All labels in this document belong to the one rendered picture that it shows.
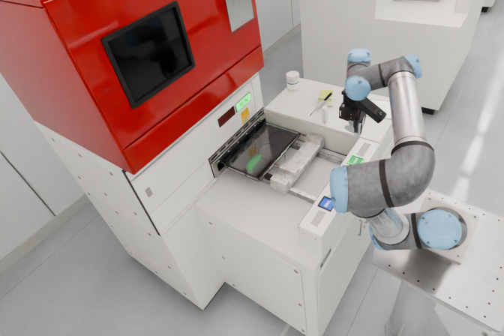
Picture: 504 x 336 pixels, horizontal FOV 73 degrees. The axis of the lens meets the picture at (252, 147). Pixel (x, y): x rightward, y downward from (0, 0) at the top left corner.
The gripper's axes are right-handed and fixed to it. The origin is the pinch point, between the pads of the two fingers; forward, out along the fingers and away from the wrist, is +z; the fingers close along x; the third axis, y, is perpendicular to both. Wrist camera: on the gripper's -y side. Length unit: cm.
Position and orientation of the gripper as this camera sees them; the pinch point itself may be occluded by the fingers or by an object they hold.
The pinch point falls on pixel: (359, 135)
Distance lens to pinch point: 140.1
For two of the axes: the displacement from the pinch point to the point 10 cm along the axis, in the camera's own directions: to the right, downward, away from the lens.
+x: -5.8, 6.0, -5.5
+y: -8.0, -3.0, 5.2
